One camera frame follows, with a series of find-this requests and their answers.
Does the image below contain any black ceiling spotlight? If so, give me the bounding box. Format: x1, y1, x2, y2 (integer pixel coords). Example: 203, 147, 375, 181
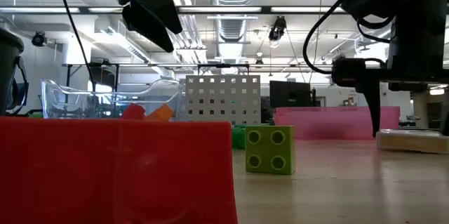
31, 30, 47, 48
268, 15, 288, 42

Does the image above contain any black overhead light bar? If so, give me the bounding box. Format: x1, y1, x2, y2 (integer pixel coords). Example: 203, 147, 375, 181
0, 5, 348, 15

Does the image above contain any small lime green toy brick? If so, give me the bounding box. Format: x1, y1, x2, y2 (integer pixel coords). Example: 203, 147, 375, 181
245, 125, 297, 176

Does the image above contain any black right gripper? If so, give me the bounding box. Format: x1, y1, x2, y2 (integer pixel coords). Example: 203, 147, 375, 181
331, 57, 449, 138

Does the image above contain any black hanging cable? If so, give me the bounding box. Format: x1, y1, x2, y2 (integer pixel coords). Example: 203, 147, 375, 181
53, 0, 96, 93

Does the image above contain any white perforated basket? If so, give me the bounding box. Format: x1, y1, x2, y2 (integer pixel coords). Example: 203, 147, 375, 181
185, 74, 262, 127

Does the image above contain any clear plastic bin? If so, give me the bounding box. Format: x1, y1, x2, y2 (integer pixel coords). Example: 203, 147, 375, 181
40, 78, 187, 121

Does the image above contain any short green toy block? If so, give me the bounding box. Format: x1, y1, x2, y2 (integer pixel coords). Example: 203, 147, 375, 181
231, 124, 247, 150

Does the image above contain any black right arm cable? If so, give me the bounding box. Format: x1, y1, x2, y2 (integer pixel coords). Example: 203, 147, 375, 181
302, 0, 351, 76

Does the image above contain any black monitor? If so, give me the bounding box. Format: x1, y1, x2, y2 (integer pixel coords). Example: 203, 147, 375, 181
269, 80, 316, 109

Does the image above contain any pink plastic tray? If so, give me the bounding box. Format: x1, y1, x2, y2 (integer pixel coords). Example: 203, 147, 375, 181
273, 105, 401, 140

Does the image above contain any thin grey hanging cable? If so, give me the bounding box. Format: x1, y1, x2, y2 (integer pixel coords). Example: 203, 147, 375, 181
307, 0, 325, 85

